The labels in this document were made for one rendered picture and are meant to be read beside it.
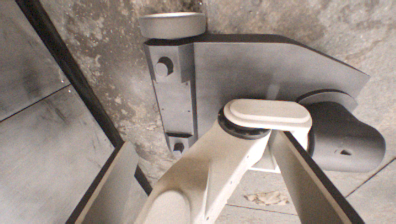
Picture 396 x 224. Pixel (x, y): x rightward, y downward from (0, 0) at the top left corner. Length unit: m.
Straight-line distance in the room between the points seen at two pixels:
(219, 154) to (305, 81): 0.34
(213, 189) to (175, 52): 0.34
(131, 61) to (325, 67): 0.70
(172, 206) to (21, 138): 0.65
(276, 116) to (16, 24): 0.87
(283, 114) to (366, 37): 0.44
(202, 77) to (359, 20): 0.52
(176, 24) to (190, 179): 0.36
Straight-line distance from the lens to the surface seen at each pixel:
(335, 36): 0.71
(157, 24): 0.44
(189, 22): 0.44
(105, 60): 0.83
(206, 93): 0.51
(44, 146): 0.83
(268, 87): 0.51
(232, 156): 0.34
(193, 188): 0.25
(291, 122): 0.40
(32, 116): 0.80
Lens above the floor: 0.60
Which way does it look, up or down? 52 degrees down
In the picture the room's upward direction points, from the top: 165 degrees counter-clockwise
